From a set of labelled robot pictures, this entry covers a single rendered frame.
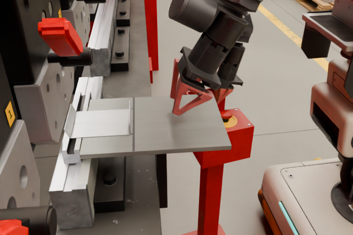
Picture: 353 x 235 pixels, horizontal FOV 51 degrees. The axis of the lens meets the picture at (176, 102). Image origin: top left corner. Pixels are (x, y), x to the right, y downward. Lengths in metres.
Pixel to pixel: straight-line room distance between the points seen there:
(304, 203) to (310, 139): 0.88
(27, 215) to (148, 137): 0.48
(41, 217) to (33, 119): 0.17
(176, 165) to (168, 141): 1.45
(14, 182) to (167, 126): 0.46
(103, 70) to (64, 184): 0.55
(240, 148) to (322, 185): 0.66
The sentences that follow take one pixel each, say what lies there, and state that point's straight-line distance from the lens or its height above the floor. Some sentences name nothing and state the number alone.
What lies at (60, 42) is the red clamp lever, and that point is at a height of 1.30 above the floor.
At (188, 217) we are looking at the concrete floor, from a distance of 1.85.
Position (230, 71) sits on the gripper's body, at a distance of 1.11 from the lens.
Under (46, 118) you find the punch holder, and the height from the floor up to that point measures 1.22.
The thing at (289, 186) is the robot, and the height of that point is 0.28.
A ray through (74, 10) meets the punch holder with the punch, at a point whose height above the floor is 1.25.
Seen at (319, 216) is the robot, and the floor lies 0.28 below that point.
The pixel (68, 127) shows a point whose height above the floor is 1.01.
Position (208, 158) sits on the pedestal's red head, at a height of 0.70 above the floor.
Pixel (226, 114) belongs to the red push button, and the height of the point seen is 0.81.
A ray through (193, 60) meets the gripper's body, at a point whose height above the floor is 1.13.
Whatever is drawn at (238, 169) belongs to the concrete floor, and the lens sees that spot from 2.11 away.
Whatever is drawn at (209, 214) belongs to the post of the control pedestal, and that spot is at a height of 0.36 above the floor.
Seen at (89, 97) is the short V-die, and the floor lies 1.00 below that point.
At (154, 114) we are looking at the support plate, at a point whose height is 1.00.
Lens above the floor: 1.41
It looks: 32 degrees down
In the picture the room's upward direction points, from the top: straight up
